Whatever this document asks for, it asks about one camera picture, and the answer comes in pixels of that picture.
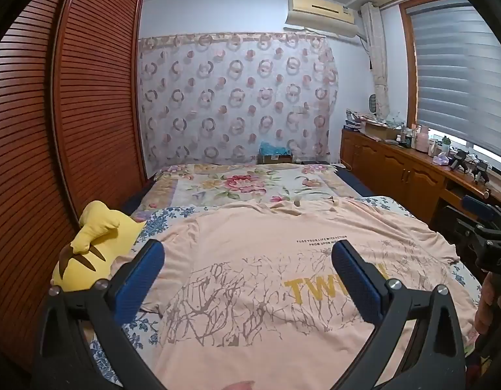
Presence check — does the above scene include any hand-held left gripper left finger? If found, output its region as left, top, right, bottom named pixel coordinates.
left=31, top=239, right=170, bottom=390

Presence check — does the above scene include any floral blanket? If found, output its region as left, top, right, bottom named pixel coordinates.
left=130, top=162, right=357, bottom=222

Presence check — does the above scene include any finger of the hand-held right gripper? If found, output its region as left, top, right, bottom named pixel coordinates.
left=454, top=216, right=493, bottom=253
left=462, top=195, right=501, bottom=229

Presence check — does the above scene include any cardboard box with blue cloth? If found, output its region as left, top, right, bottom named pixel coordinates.
left=257, top=142, right=294, bottom=165

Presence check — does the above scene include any black tripod stand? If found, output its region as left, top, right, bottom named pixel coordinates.
left=473, top=160, right=492, bottom=186
left=449, top=150, right=471, bottom=172

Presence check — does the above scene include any grey window blind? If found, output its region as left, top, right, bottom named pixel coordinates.
left=409, top=0, right=501, bottom=171

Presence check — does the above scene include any wooden louvred wardrobe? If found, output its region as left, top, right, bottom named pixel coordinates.
left=0, top=0, right=147, bottom=374

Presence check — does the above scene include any wall air conditioner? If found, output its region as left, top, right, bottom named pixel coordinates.
left=285, top=0, right=359, bottom=39

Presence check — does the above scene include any wooden sideboard cabinet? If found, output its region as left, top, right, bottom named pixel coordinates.
left=340, top=128, right=501, bottom=228

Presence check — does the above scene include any circle patterned wall curtain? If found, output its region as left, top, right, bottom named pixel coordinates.
left=138, top=32, right=340, bottom=171

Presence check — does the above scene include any peach printed t-shirt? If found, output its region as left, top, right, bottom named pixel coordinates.
left=142, top=196, right=462, bottom=390

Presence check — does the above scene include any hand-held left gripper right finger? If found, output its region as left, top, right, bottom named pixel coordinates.
left=331, top=240, right=468, bottom=390

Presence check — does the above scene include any person's right hand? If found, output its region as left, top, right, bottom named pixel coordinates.
left=474, top=270, right=501, bottom=334

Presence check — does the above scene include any yellow plush toy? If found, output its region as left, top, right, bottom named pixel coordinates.
left=51, top=200, right=147, bottom=293

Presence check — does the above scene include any open cardboard box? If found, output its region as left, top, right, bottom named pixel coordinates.
left=364, top=122, right=399, bottom=141

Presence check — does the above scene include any tied beige curtain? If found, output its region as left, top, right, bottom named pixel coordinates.
left=360, top=2, right=391, bottom=120

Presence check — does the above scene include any pile of papers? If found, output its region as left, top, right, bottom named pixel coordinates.
left=345, top=109, right=369, bottom=133

